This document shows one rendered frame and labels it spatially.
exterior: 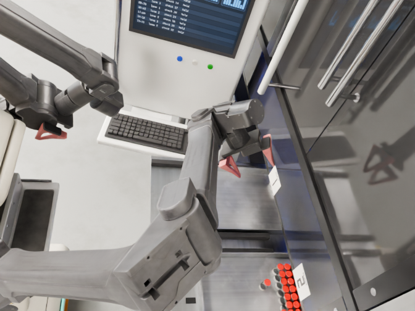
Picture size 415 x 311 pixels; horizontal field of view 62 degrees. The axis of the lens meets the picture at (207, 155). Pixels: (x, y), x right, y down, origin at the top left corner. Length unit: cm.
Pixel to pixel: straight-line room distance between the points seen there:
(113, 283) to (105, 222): 172
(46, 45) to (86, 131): 181
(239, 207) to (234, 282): 27
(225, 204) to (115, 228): 102
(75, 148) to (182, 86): 119
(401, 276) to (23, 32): 82
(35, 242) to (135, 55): 78
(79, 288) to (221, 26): 101
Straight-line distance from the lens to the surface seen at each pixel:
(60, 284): 50
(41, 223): 97
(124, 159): 239
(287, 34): 108
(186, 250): 41
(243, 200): 127
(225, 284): 111
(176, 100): 150
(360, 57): 78
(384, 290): 79
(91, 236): 209
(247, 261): 116
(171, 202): 41
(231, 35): 129
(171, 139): 143
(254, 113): 76
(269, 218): 126
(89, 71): 79
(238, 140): 83
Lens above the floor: 189
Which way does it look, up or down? 49 degrees down
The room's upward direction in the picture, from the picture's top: 21 degrees clockwise
